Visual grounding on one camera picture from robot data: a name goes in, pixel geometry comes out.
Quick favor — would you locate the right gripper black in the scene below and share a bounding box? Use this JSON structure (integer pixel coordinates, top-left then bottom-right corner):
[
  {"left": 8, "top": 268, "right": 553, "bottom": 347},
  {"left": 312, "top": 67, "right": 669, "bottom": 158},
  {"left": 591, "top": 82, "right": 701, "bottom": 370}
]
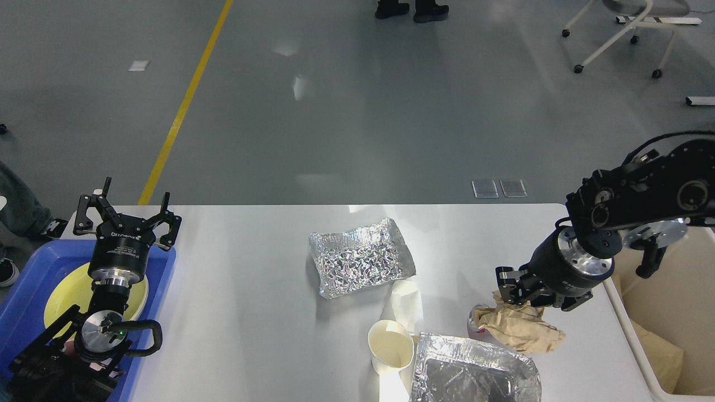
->
[{"left": 495, "top": 227, "right": 615, "bottom": 312}]

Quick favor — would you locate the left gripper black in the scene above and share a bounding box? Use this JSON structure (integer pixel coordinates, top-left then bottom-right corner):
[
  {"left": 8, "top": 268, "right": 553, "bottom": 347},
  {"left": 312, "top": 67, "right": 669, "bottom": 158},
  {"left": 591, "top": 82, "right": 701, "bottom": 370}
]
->
[{"left": 73, "top": 176, "right": 183, "bottom": 288}]

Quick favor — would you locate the brown paper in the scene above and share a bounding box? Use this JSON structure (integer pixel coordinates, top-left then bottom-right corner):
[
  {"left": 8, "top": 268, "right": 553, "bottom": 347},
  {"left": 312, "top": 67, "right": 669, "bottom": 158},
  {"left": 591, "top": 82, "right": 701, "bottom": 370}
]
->
[{"left": 480, "top": 291, "right": 566, "bottom": 354}]

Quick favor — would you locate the yellow plastic plate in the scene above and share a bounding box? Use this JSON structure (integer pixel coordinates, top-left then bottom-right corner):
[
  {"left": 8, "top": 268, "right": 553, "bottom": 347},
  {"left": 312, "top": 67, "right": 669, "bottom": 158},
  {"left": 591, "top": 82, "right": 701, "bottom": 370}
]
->
[{"left": 44, "top": 262, "right": 136, "bottom": 328}]

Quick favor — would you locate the foil tray with paper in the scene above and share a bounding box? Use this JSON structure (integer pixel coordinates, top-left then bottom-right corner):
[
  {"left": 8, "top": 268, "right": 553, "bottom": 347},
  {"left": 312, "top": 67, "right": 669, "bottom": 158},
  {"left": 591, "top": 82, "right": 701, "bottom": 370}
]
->
[{"left": 409, "top": 332, "right": 543, "bottom": 401}]

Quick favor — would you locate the pink mug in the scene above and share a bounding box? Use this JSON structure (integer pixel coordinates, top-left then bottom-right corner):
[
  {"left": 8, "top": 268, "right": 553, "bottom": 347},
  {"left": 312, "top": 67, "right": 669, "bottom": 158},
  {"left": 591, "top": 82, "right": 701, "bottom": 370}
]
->
[{"left": 63, "top": 340, "right": 77, "bottom": 359}]

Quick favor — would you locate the brown paper bag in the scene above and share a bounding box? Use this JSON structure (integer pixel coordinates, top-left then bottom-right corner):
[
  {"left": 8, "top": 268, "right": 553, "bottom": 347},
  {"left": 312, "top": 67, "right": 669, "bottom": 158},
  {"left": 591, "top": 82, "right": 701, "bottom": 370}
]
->
[{"left": 612, "top": 276, "right": 685, "bottom": 394}]

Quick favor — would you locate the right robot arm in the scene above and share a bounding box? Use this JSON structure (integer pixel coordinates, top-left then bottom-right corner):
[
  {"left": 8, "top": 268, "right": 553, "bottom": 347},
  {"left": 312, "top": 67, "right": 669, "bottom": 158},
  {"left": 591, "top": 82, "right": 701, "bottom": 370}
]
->
[{"left": 495, "top": 131, "right": 714, "bottom": 312}]

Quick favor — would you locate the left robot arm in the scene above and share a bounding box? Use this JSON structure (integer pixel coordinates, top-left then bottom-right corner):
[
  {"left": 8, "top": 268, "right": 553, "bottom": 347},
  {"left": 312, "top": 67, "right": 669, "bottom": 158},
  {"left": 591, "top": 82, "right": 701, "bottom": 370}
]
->
[{"left": 8, "top": 178, "right": 182, "bottom": 401}]

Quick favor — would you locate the crushed red soda can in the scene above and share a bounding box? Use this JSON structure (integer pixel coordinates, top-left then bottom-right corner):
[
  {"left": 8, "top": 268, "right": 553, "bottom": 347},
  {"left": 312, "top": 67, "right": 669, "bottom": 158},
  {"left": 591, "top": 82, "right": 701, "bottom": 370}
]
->
[{"left": 467, "top": 304, "right": 494, "bottom": 337}]

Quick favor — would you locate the person in grey trousers sneakers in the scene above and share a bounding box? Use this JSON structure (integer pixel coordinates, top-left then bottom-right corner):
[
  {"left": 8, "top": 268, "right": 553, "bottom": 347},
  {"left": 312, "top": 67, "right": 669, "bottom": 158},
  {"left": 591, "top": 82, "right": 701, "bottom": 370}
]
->
[{"left": 0, "top": 161, "right": 69, "bottom": 289}]

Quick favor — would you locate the right floor outlet plate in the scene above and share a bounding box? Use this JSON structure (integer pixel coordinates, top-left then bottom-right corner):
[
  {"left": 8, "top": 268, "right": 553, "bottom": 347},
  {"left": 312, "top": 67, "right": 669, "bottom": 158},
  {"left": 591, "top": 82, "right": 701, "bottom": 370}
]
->
[{"left": 499, "top": 179, "right": 528, "bottom": 198}]

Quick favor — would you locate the floor outlet plate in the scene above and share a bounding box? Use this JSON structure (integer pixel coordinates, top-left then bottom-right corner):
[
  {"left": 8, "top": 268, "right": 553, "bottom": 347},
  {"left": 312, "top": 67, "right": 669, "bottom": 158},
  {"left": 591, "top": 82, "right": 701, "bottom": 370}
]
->
[
  {"left": 499, "top": 179, "right": 528, "bottom": 198},
  {"left": 471, "top": 180, "right": 500, "bottom": 199}
]

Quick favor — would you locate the left floor outlet plate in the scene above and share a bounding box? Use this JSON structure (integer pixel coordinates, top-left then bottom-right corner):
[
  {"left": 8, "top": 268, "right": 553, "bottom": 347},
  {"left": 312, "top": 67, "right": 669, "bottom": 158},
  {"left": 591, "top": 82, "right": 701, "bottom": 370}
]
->
[{"left": 471, "top": 180, "right": 500, "bottom": 199}]

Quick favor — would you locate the white paper cup lying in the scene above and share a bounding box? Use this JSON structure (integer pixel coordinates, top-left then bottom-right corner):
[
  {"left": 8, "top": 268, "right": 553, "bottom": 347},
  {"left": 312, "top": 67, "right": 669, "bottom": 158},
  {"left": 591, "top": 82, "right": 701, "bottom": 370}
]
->
[{"left": 389, "top": 280, "right": 424, "bottom": 336}]

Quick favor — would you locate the white plastic bin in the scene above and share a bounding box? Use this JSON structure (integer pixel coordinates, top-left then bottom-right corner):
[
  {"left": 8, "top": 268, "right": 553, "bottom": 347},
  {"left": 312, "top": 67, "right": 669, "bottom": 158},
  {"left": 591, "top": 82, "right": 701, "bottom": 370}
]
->
[{"left": 604, "top": 227, "right": 714, "bottom": 401}]

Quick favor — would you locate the white paper cup upright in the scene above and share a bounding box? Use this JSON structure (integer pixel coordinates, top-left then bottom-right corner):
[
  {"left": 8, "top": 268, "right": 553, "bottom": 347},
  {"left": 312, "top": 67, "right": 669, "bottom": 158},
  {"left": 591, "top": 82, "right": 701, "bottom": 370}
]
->
[{"left": 368, "top": 319, "right": 414, "bottom": 376}]

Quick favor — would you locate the crumpled foil tray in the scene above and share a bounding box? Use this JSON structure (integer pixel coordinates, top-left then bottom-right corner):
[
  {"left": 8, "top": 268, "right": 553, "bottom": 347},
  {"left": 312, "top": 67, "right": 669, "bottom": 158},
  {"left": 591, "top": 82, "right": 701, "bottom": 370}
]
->
[{"left": 308, "top": 217, "right": 416, "bottom": 300}]

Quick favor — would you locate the white furniture leg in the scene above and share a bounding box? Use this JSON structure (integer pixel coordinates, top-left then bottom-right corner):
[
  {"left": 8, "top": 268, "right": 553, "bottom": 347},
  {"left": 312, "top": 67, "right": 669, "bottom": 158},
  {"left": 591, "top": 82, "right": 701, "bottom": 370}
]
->
[{"left": 685, "top": 96, "right": 715, "bottom": 107}]

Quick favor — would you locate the white rolling chair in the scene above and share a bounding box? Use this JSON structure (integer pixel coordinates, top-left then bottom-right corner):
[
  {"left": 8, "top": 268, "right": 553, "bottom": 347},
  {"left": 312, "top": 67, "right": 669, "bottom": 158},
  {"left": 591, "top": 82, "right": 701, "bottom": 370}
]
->
[{"left": 561, "top": 1, "right": 702, "bottom": 79}]

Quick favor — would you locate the passerby in black shoes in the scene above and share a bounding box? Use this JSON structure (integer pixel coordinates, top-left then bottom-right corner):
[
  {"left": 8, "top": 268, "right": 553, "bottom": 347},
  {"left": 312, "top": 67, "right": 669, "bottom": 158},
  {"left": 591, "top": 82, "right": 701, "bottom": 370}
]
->
[{"left": 374, "top": 0, "right": 450, "bottom": 24}]

